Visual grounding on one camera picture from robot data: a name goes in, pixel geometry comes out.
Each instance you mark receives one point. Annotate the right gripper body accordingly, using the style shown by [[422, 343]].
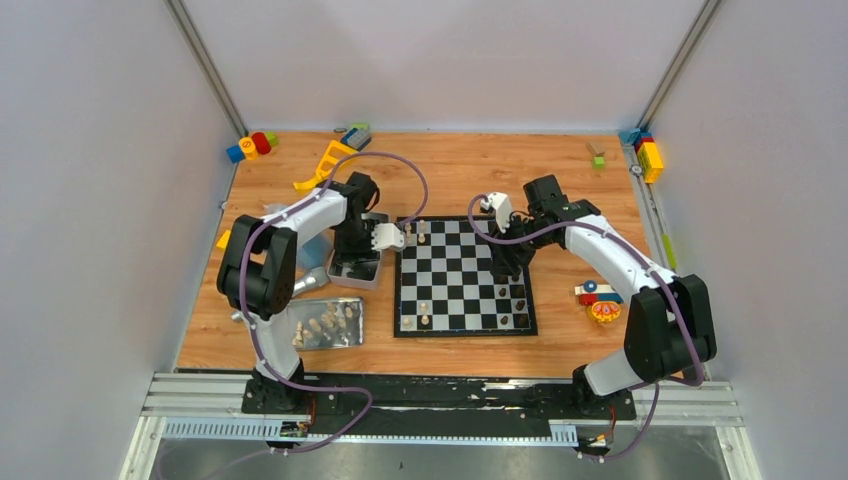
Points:
[[521, 252]]

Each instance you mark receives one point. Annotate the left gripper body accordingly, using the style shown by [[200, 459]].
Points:
[[356, 249]]

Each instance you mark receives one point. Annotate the tin box with dark pieces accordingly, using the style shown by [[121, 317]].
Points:
[[358, 276]]

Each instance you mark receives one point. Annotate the black silver chess board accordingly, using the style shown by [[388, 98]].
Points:
[[444, 286]]

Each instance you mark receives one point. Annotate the tin lid with light pieces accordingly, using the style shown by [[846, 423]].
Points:
[[331, 323]]

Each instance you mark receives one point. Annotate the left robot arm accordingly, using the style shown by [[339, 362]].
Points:
[[258, 271]]

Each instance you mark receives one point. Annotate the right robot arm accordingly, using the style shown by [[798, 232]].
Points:
[[669, 329]]

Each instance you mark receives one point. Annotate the blue plastic bag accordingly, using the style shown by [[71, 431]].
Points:
[[315, 252]]

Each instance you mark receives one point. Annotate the silver microphone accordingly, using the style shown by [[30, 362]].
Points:
[[311, 280]]

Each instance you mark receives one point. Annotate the yellow toy saw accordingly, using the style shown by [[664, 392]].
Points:
[[334, 152]]

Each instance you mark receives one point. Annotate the blue green toy block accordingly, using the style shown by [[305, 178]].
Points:
[[358, 136]]

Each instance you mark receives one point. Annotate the colourful toy car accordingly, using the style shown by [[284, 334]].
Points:
[[601, 302]]

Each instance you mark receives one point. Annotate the small yellow block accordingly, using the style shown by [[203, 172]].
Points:
[[223, 241]]

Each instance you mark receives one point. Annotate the colourful toy blocks left corner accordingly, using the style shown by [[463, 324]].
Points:
[[257, 144]]

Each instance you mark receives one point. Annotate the colourful toy blocks corner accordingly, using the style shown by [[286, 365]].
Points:
[[647, 153], [257, 144]]

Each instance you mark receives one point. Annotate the colourful toy blocks right corner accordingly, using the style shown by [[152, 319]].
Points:
[[647, 153]]

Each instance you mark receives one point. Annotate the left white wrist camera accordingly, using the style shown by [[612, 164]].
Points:
[[388, 236]]

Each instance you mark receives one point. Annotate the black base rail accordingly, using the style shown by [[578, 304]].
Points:
[[406, 405]]

